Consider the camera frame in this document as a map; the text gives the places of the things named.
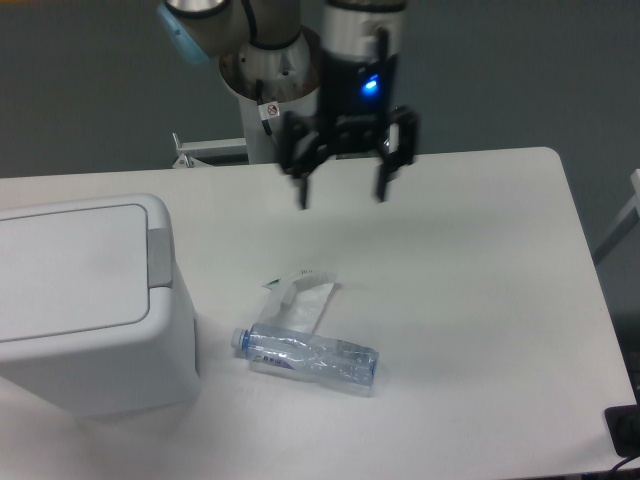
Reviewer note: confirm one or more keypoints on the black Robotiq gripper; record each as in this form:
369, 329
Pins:
353, 116

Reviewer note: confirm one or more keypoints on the white push-lid trash can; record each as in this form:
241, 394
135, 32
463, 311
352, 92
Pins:
96, 317

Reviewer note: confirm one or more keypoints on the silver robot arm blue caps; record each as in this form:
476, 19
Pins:
263, 49

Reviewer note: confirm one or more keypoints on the torn white paper wrapper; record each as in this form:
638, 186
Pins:
297, 300

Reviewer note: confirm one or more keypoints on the crushed clear plastic bottle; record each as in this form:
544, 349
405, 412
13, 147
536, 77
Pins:
306, 355

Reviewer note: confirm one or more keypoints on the black device at table corner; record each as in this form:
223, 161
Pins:
623, 426

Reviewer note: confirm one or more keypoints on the white metal robot base frame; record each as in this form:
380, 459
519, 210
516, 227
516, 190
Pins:
225, 145

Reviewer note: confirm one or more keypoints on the white metal frame right edge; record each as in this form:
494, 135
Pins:
624, 221

